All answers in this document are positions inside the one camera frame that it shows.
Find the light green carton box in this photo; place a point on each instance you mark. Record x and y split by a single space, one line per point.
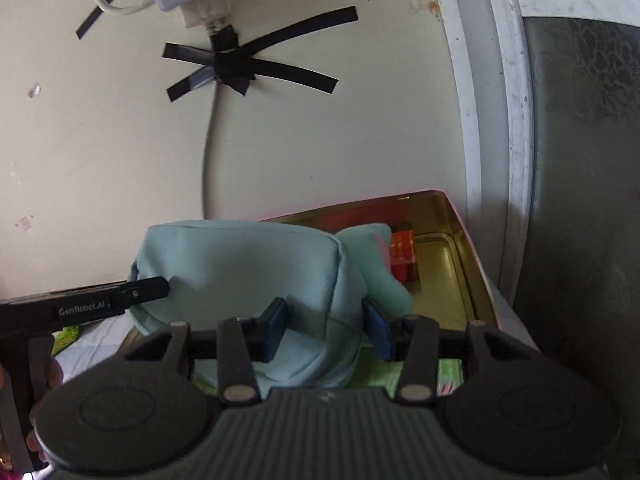
395 372

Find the white window frame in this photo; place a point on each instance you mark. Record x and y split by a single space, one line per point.
505 110

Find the black tape strip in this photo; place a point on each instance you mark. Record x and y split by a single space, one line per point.
290 25
97 10
280 72

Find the dark patterned window glass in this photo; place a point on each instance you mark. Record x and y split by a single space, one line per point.
585 185

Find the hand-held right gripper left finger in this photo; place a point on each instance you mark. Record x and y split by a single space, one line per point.
275 327

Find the pink tin box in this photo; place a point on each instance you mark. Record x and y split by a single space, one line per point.
440 260

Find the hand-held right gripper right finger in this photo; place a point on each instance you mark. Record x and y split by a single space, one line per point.
377 330

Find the person's left hand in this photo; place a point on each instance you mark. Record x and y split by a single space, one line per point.
54 375

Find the striped bed sheet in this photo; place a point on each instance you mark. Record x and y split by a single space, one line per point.
100 342

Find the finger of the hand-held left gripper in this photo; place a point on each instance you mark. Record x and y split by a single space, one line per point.
145 291

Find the red carton box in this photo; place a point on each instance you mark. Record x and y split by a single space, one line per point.
404 255

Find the teal and pink pouch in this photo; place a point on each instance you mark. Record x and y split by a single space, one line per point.
240 270

